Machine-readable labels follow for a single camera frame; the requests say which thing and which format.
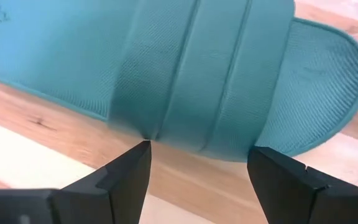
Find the teal rubber slide sandal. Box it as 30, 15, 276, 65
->
0, 0, 358, 163

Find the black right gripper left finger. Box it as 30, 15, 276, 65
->
50, 140, 152, 224

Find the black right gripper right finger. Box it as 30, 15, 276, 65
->
247, 146, 358, 224

